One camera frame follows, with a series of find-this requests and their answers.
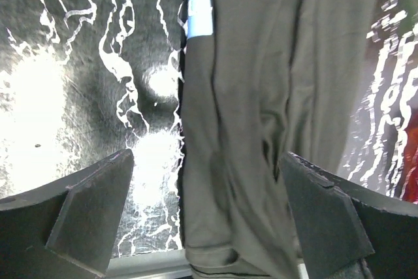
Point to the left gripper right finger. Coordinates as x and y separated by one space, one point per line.
346 230

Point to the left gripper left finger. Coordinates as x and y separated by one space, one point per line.
66 228

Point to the black t shirt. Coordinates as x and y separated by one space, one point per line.
262 77

